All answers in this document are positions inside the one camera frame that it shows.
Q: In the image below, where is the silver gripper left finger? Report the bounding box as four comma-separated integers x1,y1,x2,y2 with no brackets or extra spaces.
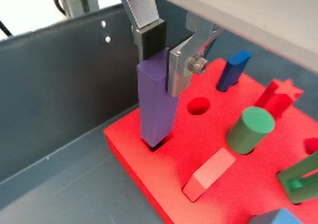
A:
121,0,168,61

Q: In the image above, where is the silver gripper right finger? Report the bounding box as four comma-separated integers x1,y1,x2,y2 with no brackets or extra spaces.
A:
169,12,224,97

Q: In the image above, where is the purple rectangular block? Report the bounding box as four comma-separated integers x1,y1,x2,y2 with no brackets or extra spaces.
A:
137,49,180,147

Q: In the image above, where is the red peg board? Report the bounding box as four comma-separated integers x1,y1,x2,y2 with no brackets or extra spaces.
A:
105,59,318,224

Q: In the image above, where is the dark blue rounded peg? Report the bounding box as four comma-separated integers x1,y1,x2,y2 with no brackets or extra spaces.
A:
217,50,252,92

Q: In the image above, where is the red star peg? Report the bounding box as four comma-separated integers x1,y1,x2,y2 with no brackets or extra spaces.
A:
256,79,304,119

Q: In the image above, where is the green cylinder peg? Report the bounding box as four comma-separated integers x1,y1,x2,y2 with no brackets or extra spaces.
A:
226,106,276,154

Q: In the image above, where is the red rectangular peg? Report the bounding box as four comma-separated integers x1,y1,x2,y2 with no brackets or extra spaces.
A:
184,148,237,202

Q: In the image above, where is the green arch-legged block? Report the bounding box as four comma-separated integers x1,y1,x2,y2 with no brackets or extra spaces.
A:
276,152,318,204

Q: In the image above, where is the light blue notched peg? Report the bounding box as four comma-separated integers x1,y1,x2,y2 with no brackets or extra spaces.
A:
248,208,304,224

